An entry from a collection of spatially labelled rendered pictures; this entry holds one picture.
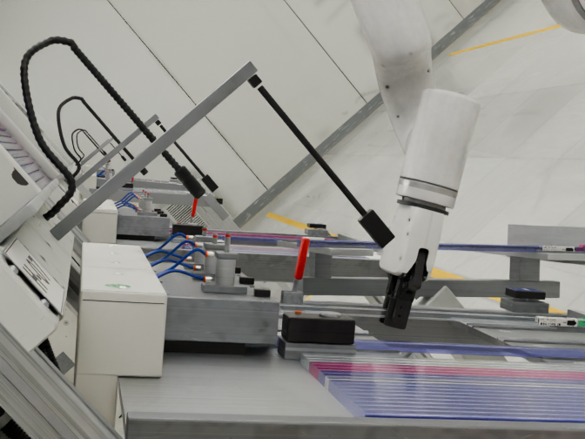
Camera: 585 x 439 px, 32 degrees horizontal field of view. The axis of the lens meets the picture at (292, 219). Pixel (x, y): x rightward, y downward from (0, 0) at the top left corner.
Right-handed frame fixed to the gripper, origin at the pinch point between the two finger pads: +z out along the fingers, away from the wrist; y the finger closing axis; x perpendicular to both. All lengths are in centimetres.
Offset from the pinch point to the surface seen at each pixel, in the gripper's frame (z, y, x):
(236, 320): 2.5, 28.0, -27.0
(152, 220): 2, -117, -27
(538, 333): -2.1, 3.5, 20.2
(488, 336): -0.3, 7.0, 11.4
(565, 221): -30, -227, 137
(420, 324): 1.6, -8.0, 7.2
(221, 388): 7, 44, -30
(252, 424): 6, 60, -30
